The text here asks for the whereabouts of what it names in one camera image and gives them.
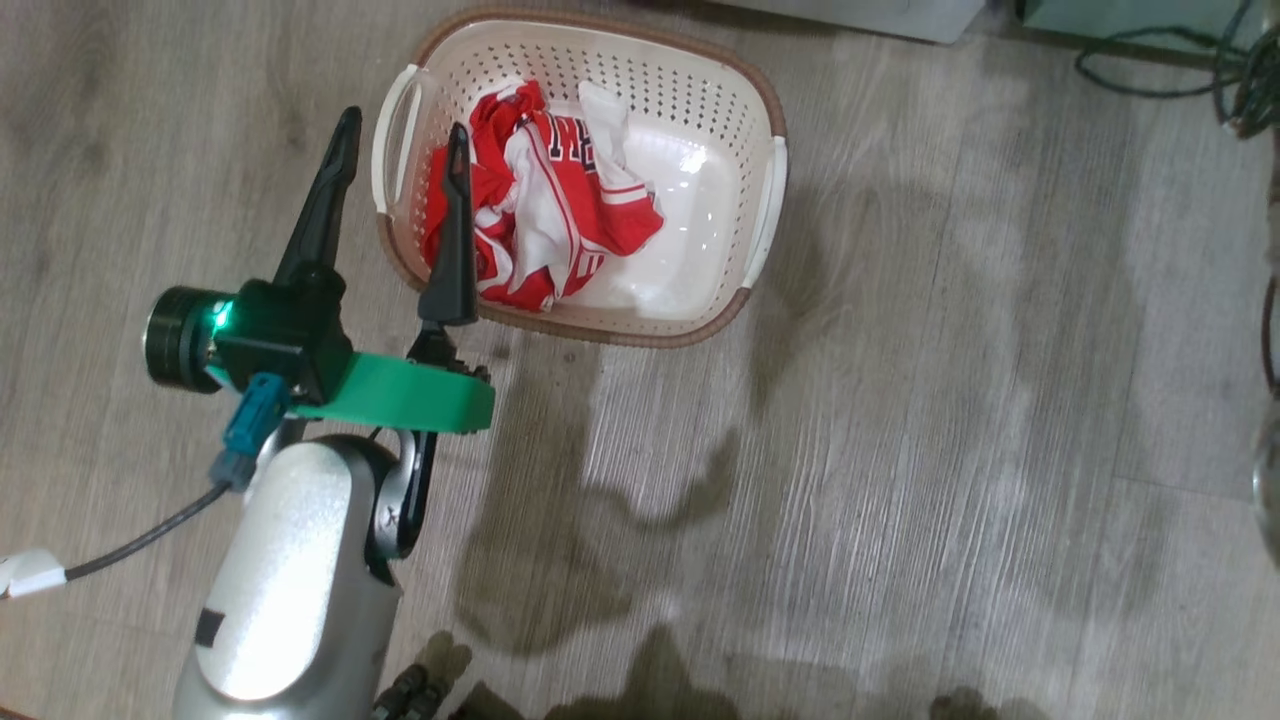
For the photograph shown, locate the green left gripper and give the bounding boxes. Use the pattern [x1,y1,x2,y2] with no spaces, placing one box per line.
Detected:
[273,105,496,434]

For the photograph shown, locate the red white basketball jersey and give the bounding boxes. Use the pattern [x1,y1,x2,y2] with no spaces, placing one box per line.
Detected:
[422,80,666,313]

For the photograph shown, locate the cream plastic laundry basket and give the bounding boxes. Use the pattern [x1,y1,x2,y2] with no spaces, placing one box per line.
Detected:
[370,5,789,349]

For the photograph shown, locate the black cable teal connector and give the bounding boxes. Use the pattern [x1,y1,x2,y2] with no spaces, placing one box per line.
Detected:
[60,375,293,583]

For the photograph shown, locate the white cable tag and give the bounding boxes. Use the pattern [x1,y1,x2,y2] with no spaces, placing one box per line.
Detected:
[0,548,69,601]

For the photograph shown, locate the dark tangled floor cables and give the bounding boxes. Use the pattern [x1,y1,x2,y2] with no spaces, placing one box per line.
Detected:
[1075,0,1280,141]

